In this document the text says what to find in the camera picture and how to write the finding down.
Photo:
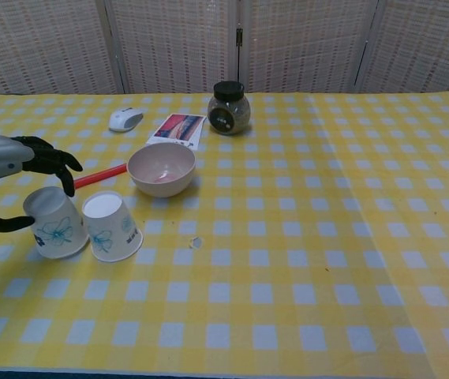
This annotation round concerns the white paper cup blue flower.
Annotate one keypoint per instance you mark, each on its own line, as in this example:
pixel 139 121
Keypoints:
pixel 52 225
pixel 111 229

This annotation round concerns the red plastic straw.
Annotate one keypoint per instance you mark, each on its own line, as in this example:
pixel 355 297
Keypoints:
pixel 99 176

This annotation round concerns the woven folding screen panel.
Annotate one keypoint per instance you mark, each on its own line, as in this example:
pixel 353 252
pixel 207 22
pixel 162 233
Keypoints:
pixel 176 43
pixel 38 43
pixel 425 43
pixel 307 43

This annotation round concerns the white grey computer mouse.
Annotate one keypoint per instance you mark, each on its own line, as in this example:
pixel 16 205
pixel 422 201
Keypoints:
pixel 125 119

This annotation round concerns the beige bowl pink inside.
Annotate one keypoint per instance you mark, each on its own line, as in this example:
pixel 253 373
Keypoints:
pixel 162 170

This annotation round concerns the photo card with red picture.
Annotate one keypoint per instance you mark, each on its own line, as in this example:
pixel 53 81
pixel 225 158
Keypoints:
pixel 178 130

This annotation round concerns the large yellow checkered tablecloth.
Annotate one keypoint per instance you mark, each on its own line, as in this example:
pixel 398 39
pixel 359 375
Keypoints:
pixel 188 276

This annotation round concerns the glass jar black lid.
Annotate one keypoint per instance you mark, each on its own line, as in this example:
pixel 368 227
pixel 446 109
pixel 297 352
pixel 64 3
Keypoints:
pixel 229 112

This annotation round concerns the black screen hinge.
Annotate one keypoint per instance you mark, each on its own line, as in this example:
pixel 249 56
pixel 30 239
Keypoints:
pixel 239 35

